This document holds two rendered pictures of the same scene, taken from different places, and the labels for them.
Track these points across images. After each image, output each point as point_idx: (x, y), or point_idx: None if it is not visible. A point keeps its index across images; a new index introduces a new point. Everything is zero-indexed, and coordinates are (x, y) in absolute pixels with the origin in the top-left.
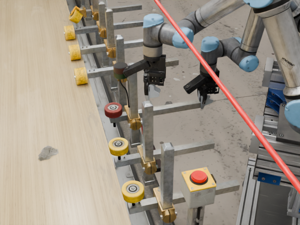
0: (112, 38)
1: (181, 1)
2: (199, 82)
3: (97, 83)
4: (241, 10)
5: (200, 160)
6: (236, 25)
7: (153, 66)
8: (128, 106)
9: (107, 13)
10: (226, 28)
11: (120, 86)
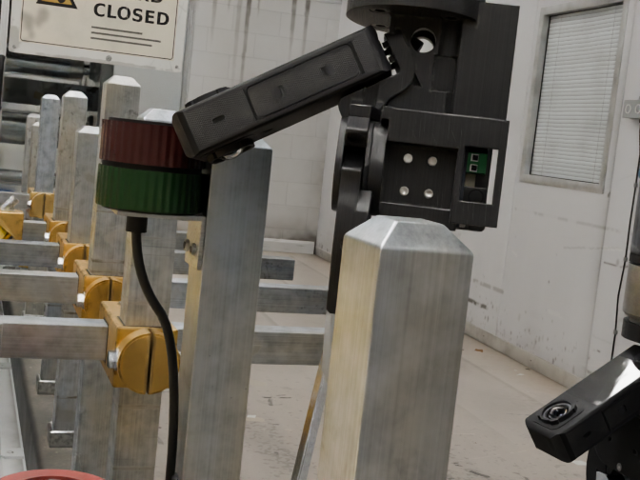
0: (117, 225)
1: None
2: (633, 387)
3: None
4: (513, 441)
5: None
6: (507, 473)
7: (422, 76)
8: (170, 478)
9: (114, 93)
10: (478, 479)
11: (123, 430)
